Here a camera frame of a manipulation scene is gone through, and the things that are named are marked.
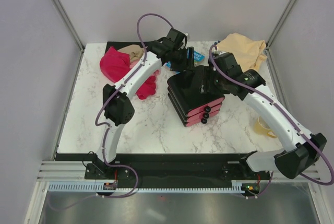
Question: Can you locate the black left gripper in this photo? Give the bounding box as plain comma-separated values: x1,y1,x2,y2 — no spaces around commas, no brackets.
170,46,195,73

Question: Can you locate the black pink drawer organizer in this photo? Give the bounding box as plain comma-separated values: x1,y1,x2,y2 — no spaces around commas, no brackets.
167,65,225,127

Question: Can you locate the magenta t shirt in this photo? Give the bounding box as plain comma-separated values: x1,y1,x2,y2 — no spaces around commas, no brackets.
100,48,157,100

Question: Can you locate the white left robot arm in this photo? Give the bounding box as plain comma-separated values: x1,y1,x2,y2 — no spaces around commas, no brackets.
94,28,190,179

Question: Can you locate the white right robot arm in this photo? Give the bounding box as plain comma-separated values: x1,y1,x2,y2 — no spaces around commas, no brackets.
203,52,327,185

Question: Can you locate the blue illustrated paperback book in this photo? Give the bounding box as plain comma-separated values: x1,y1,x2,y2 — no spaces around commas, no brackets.
164,51,205,69

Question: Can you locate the navy white folded cloth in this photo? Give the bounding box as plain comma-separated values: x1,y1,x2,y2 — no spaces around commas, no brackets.
208,42,220,66

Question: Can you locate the cream yellow t shirt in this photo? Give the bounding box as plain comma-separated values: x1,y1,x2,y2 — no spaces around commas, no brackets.
217,33,267,72

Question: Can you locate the light pink t shirt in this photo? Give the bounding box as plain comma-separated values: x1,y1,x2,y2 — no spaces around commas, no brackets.
129,60,161,76

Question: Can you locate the beige t shirt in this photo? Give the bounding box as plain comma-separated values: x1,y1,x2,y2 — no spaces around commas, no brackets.
118,44,144,64

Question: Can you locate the yellow mug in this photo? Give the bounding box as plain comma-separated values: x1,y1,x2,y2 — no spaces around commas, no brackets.
253,116,277,138

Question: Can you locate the black notebook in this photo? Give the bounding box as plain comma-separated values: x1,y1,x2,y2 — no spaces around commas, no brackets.
105,41,143,53

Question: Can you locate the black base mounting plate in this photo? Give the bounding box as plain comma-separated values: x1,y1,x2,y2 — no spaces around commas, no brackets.
85,154,270,188

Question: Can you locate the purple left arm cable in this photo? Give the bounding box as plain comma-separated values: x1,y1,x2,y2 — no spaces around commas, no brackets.
48,13,173,211

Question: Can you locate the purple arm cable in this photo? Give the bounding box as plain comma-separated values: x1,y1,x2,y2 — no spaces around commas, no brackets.
48,13,173,211
208,45,334,200

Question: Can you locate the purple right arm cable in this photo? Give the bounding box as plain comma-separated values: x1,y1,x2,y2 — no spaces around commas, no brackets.
208,45,334,200

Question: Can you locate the right aluminium frame post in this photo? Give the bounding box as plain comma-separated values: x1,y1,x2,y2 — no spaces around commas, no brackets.
267,0,298,49

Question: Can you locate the aluminium frame post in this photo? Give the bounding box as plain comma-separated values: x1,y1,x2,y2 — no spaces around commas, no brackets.
267,0,298,49
51,0,85,52

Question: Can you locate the left aluminium frame post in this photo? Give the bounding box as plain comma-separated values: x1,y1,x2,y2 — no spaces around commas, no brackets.
51,0,85,52

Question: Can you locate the white slotted cable duct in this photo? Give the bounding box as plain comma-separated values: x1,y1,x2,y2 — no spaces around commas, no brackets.
47,182,246,194

